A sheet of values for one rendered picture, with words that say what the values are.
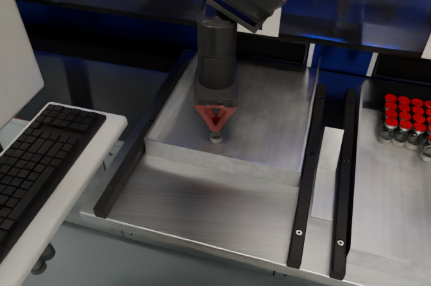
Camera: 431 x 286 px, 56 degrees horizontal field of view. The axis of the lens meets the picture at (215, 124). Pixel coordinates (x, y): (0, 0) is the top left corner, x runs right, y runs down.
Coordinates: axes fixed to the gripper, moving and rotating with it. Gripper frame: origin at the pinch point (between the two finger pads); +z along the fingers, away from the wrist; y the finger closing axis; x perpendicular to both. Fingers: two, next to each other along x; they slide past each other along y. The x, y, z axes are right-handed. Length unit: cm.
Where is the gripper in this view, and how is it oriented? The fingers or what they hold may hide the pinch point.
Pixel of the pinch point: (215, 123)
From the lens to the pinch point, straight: 68.9
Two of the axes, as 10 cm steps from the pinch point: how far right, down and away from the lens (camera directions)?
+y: 0.3, -6.6, 7.5
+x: -10.0, -0.3, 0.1
